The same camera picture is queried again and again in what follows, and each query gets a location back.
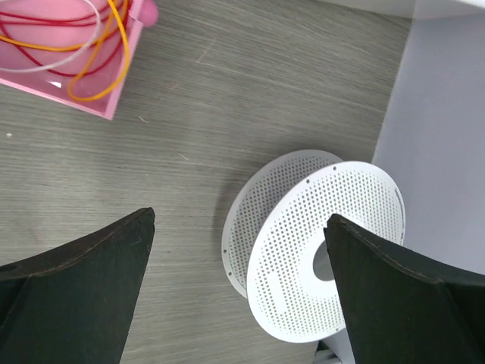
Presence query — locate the pink open box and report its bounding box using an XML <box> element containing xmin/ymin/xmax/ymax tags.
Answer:
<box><xmin>1</xmin><ymin>0</ymin><xmax>158</xmax><ymax>120</ymax></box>

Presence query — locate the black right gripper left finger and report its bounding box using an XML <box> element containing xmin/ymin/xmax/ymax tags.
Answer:
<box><xmin>1</xmin><ymin>207</ymin><xmax>155</xmax><ymax>363</ymax></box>

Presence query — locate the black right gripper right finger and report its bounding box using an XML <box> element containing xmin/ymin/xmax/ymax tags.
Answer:
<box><xmin>324</xmin><ymin>214</ymin><xmax>484</xmax><ymax>363</ymax></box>

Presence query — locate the orange cable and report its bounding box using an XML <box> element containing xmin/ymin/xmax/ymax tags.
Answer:
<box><xmin>0</xmin><ymin>0</ymin><xmax>132</xmax><ymax>102</ymax></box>

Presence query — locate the white perforated cable spool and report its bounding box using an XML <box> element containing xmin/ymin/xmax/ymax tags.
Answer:
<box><xmin>221</xmin><ymin>149</ymin><xmax>405</xmax><ymax>343</ymax></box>

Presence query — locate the white cable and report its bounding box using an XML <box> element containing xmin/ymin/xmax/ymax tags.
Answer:
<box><xmin>0</xmin><ymin>0</ymin><xmax>102</xmax><ymax>74</ymax></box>

